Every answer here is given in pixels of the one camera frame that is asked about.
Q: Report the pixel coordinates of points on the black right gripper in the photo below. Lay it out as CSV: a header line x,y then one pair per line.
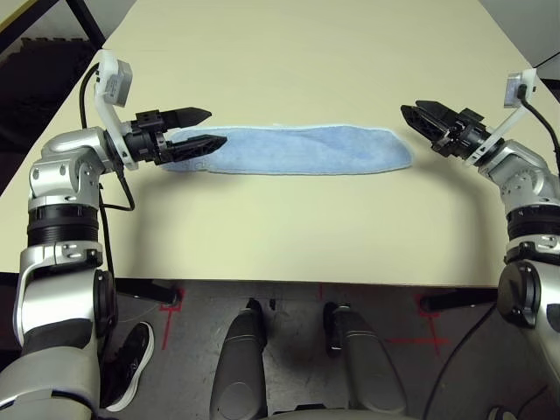
x,y
466,135

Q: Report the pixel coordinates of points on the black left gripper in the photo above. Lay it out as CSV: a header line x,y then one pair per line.
x,y
146,140

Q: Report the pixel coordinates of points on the light blue embroidered towel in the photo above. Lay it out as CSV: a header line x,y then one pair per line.
x,y
306,151

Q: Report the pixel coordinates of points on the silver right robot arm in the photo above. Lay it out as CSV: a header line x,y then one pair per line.
x,y
525,175

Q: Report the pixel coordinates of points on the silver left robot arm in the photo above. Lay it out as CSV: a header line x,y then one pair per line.
x,y
57,175

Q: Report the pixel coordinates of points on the black-framed side table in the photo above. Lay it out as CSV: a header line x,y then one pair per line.
x,y
87,22

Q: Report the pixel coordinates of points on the black table foot bar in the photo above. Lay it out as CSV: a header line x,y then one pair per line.
x,y
459,299
149,291

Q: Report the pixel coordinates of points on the black white-soled sneaker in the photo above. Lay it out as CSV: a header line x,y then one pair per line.
x,y
131,363

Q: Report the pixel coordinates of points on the grey robot right leg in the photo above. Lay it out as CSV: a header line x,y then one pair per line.
x,y
367,372

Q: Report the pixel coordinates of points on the white blue sneaker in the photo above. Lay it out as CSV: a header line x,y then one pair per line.
x,y
502,413

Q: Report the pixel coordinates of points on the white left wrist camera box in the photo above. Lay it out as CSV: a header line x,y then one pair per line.
x,y
116,81

